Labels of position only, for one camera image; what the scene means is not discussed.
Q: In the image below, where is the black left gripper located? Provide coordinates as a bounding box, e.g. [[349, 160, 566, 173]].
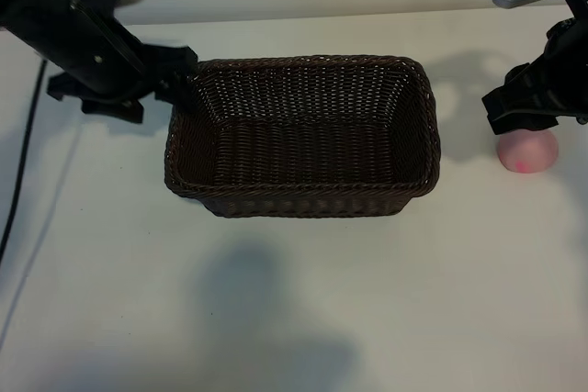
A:
[[8, 0, 199, 125]]

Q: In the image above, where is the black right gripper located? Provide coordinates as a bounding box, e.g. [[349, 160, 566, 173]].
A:
[[481, 15, 588, 136]]

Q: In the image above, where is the pink peach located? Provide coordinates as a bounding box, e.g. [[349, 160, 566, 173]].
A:
[[496, 128, 560, 176]]

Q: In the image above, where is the dark brown woven basket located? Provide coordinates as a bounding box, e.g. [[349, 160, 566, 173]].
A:
[[164, 54, 442, 218]]

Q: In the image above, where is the black braided cable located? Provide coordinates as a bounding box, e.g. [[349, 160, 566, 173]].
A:
[[0, 59, 50, 267]]

